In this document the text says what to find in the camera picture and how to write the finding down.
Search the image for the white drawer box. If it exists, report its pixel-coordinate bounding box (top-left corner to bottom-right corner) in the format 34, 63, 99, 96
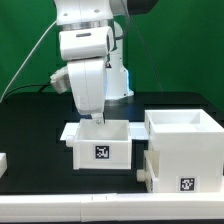
61, 119, 132, 170
136, 150, 159, 193

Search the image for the white cable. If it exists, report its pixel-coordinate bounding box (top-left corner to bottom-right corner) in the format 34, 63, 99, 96
0, 19, 59, 103

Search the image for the white left rail piece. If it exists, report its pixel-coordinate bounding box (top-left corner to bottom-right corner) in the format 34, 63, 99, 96
0, 153, 7, 179

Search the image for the white marker sheet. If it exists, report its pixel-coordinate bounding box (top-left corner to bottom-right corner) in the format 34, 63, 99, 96
60, 122, 148, 141

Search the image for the white front rail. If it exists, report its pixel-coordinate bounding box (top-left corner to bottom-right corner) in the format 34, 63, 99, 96
0, 192, 224, 223

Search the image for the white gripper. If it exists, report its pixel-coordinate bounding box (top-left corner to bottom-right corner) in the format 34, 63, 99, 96
59, 26, 114, 124

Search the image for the grey mounted camera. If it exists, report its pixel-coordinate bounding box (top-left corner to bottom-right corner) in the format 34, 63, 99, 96
50, 67, 70, 94

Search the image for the black cable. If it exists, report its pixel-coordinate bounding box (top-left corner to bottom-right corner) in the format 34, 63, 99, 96
1, 83, 54, 99

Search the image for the large white drawer cabinet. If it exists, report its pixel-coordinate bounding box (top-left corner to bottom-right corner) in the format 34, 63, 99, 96
145, 109, 224, 193

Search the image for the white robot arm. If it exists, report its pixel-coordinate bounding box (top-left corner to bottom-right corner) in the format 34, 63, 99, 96
51, 0, 159, 124

